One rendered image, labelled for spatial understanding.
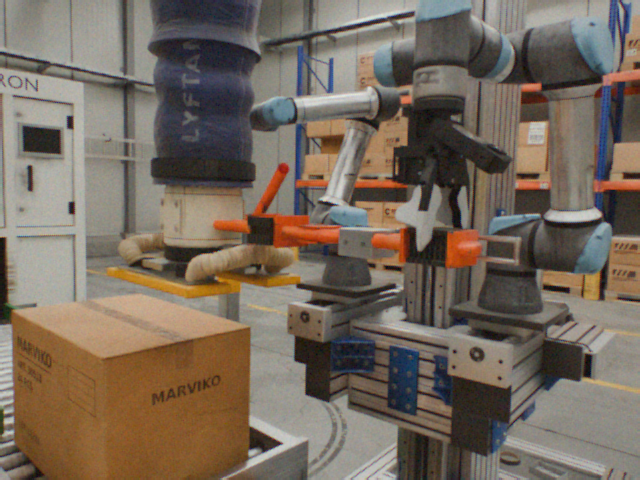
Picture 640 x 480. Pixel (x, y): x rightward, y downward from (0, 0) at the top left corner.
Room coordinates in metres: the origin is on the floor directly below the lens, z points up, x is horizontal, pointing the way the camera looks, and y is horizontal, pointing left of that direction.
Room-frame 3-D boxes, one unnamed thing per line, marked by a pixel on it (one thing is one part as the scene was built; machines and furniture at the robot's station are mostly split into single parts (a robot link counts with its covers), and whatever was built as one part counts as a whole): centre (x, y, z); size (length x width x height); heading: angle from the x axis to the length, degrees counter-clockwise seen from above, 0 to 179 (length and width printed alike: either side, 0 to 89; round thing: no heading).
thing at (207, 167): (1.15, 0.26, 1.35); 0.23 x 0.23 x 0.04
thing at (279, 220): (0.98, 0.08, 1.24); 0.10 x 0.08 x 0.06; 136
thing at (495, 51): (0.84, -0.22, 1.53); 0.11 x 0.11 x 0.08; 46
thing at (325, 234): (1.10, 0.04, 1.23); 0.93 x 0.30 x 0.04; 46
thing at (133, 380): (1.42, 0.54, 0.75); 0.60 x 0.40 x 0.40; 47
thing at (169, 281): (1.08, 0.33, 1.13); 0.34 x 0.10 x 0.05; 46
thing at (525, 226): (1.26, -0.48, 1.20); 0.13 x 0.12 x 0.14; 46
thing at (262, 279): (1.22, 0.20, 1.13); 0.34 x 0.10 x 0.05; 46
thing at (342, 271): (1.57, -0.08, 1.09); 0.15 x 0.15 x 0.10
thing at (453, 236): (0.73, -0.17, 1.23); 0.08 x 0.07 x 0.05; 46
